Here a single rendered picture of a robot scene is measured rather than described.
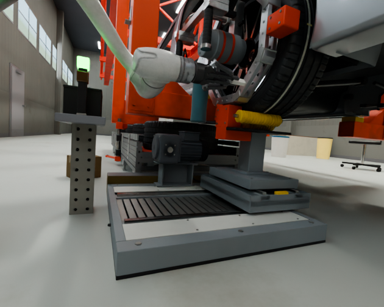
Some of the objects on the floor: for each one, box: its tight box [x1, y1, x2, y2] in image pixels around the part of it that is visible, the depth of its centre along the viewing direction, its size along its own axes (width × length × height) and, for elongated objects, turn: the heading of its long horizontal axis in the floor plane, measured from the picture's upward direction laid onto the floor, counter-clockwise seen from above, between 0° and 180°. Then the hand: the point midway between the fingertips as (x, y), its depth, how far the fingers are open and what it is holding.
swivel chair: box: [340, 140, 382, 172], centre depth 437 cm, size 70×70×110 cm
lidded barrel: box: [271, 136, 290, 158], centre depth 647 cm, size 50×50×62 cm
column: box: [69, 123, 97, 215], centre depth 105 cm, size 10×10×42 cm
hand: (237, 81), depth 89 cm, fingers closed
